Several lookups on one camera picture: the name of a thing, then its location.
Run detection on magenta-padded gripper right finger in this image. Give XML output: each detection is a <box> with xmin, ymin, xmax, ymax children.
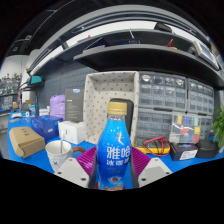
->
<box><xmin>130</xmin><ymin>145</ymin><xmax>173</xmax><ymax>189</ymax></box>

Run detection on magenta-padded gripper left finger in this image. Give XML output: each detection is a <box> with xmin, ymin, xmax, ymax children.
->
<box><xmin>54</xmin><ymin>145</ymin><xmax>98</xmax><ymax>190</ymax></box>

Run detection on blue drink bottle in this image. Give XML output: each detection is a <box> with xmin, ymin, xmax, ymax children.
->
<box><xmin>95</xmin><ymin>101</ymin><xmax>133</xmax><ymax>191</ymax></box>

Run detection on white mug with face print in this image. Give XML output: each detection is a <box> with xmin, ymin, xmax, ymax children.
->
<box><xmin>44</xmin><ymin>131</ymin><xmax>87</xmax><ymax>173</ymax></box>

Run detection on white spoon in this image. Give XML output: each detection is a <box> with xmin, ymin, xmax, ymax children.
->
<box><xmin>59</xmin><ymin>130</ymin><xmax>65</xmax><ymax>155</ymax></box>

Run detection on black box with white label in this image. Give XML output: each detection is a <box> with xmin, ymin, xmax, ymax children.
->
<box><xmin>169</xmin><ymin>142</ymin><xmax>199</xmax><ymax>162</ymax></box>

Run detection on small white carton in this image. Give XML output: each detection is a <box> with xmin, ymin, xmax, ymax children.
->
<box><xmin>57</xmin><ymin>120</ymin><xmax>86</xmax><ymax>146</ymax></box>

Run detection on dark blue carton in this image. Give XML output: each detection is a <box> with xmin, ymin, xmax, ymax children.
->
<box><xmin>31</xmin><ymin>114</ymin><xmax>64</xmax><ymax>141</ymax></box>

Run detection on clear box of coloured parts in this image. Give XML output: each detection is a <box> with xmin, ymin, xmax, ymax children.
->
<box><xmin>168</xmin><ymin>113</ymin><xmax>202</xmax><ymax>145</ymax></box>

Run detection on brown cardboard box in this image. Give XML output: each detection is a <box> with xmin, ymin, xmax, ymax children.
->
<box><xmin>8</xmin><ymin>125</ymin><xmax>46</xmax><ymax>159</ymax></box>

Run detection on plain black box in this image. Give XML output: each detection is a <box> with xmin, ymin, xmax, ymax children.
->
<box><xmin>195</xmin><ymin>139</ymin><xmax>220</xmax><ymax>159</ymax></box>

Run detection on dark grey flat package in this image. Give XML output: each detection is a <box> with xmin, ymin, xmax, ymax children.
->
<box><xmin>64</xmin><ymin>88</ymin><xmax>85</xmax><ymax>123</ymax></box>

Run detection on purple plastic bag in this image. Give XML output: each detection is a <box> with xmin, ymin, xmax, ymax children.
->
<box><xmin>49</xmin><ymin>94</ymin><xmax>67</xmax><ymax>120</ymax></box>

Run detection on beige perforated tray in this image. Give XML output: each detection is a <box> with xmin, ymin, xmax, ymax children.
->
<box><xmin>83</xmin><ymin>70</ymin><xmax>140</xmax><ymax>145</ymax></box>

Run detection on green plant in white pot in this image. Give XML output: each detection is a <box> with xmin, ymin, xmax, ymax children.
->
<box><xmin>210</xmin><ymin>103</ymin><xmax>224</xmax><ymax>151</ymax></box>

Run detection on grey small-parts drawer cabinet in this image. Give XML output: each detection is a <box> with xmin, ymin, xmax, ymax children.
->
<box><xmin>184</xmin><ymin>78</ymin><xmax>215</xmax><ymax>134</ymax></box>
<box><xmin>134</xmin><ymin>70</ymin><xmax>188</xmax><ymax>148</ymax></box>

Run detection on teal lamp head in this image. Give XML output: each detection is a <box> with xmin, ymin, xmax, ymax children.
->
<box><xmin>28</xmin><ymin>75</ymin><xmax>45</xmax><ymax>86</ymax></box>

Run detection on long white light bar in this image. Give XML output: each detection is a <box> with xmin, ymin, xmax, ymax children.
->
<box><xmin>64</xmin><ymin>20</ymin><xmax>204</xmax><ymax>48</ymax></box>

